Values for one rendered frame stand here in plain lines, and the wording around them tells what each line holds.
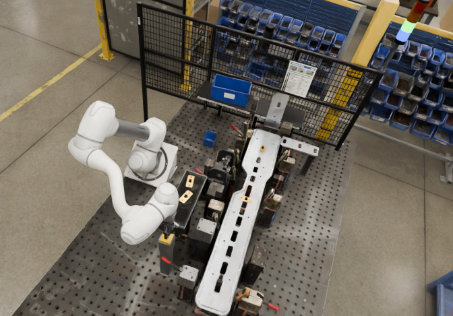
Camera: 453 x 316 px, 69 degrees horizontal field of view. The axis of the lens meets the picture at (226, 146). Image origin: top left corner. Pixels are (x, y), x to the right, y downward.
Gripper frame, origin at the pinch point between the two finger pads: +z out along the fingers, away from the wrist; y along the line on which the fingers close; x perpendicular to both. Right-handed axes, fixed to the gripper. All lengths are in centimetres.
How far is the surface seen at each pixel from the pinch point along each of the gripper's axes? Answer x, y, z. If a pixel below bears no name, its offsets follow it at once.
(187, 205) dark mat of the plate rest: 21.1, 3.0, 2.9
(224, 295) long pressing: -12.5, 37.8, 19.0
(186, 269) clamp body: -8.6, 14.9, 13.2
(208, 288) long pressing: -12.1, 29.0, 19.0
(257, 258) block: 12, 49, 16
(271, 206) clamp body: 52, 51, 23
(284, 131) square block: 119, 46, 17
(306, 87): 150, 52, -6
